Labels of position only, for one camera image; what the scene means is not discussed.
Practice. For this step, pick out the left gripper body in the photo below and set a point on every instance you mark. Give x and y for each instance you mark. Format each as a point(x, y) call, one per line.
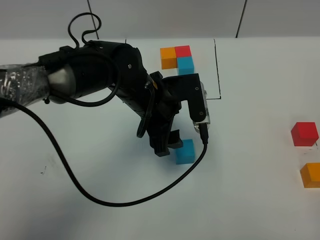
point(170, 92)

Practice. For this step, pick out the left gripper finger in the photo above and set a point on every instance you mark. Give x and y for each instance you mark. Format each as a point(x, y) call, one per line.
point(174, 140)
point(161, 146)

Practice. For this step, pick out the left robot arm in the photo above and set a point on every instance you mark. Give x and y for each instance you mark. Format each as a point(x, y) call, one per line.
point(71, 73)

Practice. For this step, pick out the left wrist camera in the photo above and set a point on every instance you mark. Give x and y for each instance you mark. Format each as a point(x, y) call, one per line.
point(197, 103)

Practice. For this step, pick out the orange template block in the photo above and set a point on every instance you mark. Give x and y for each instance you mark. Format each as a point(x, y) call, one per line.
point(168, 58)

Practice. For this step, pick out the blue template block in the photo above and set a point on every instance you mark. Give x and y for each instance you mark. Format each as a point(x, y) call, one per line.
point(185, 65)

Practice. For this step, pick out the red template block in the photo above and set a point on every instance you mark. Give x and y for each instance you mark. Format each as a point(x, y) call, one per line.
point(182, 51)

